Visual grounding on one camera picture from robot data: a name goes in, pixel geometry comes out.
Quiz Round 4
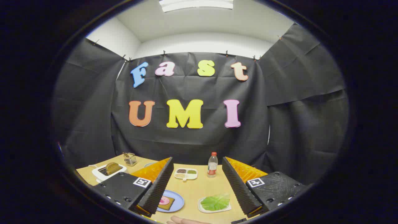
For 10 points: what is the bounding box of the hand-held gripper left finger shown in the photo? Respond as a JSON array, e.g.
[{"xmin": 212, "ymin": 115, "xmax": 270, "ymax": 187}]
[{"xmin": 92, "ymin": 157, "xmax": 174, "ymax": 217}]

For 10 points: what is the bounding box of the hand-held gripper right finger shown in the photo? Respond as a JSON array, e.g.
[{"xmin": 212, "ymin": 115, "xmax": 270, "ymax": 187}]
[{"xmin": 222, "ymin": 157, "xmax": 308, "ymax": 218}]

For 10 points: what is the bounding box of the green lettuce leaf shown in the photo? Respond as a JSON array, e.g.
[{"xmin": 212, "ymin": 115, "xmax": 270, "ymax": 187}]
[{"xmin": 201, "ymin": 194, "xmax": 230, "ymax": 211}]

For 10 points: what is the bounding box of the brown bread slice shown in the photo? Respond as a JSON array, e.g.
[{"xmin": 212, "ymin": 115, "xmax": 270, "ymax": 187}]
[{"xmin": 105, "ymin": 162, "xmax": 122, "ymax": 175}]

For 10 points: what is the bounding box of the toast slice with ham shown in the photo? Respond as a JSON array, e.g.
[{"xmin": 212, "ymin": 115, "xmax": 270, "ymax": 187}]
[{"xmin": 158, "ymin": 196, "xmax": 175, "ymax": 211}]

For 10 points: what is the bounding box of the blue round plate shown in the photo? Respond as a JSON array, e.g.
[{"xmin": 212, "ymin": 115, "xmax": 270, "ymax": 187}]
[{"xmin": 156, "ymin": 190, "xmax": 185, "ymax": 213}]

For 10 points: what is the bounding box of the white divided tray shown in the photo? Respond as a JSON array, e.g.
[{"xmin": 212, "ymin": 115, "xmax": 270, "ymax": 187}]
[{"xmin": 174, "ymin": 168, "xmax": 198, "ymax": 181}]

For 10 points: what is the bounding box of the clear water bottle red cap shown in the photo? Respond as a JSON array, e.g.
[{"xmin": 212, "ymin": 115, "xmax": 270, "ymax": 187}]
[{"xmin": 207, "ymin": 152, "xmax": 218, "ymax": 178}]

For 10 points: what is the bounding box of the white square plate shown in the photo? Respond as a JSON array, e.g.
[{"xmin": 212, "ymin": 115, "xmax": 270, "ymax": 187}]
[{"xmin": 198, "ymin": 196, "xmax": 232, "ymax": 213}]

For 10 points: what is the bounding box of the white toaster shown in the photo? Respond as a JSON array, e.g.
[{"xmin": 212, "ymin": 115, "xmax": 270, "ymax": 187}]
[{"xmin": 92, "ymin": 163, "xmax": 127, "ymax": 183}]

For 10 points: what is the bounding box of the ceiling light panel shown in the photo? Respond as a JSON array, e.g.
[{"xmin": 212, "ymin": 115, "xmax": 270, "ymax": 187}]
[{"xmin": 159, "ymin": 0, "xmax": 234, "ymax": 13}]

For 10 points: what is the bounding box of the wire mesh utensil basket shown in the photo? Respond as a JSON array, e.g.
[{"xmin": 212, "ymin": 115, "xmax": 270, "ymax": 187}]
[{"xmin": 123, "ymin": 152, "xmax": 137, "ymax": 166}]

